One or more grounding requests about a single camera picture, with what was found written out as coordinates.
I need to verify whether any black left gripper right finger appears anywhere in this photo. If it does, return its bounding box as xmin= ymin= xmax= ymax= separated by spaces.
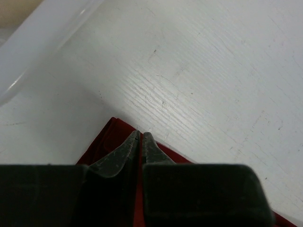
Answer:
xmin=142 ymin=132 xmax=275 ymax=227

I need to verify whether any dark red t shirt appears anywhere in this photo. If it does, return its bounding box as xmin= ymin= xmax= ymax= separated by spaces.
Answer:
xmin=77 ymin=117 xmax=296 ymax=227

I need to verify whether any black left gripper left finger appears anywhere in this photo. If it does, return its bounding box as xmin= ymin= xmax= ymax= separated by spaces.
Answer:
xmin=0 ymin=131 xmax=140 ymax=227

